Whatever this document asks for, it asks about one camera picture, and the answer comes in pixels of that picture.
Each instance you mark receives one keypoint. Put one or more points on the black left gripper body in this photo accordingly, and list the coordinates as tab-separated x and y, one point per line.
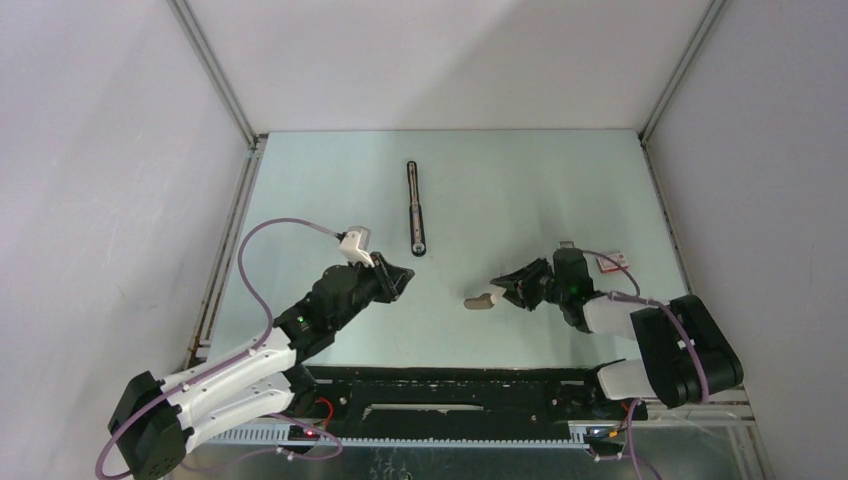
367	287

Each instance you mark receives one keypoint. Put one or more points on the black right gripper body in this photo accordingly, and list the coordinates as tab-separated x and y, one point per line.
560	289

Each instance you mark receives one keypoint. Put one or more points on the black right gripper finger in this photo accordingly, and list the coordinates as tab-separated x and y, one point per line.
532	276
528	298

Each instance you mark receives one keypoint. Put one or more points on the beige stapler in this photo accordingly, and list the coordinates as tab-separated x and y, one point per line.
486	300

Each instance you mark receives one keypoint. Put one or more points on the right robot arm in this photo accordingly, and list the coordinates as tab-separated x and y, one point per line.
684	357

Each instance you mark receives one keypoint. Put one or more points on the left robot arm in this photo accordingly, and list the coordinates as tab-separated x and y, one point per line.
157	422

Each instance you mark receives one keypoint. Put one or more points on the white red staple box sleeve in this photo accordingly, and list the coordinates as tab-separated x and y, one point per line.
612	262

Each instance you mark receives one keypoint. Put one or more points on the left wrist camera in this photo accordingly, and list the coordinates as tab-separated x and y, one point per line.
354	246

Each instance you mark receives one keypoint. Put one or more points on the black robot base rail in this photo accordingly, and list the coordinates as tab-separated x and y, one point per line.
441	405

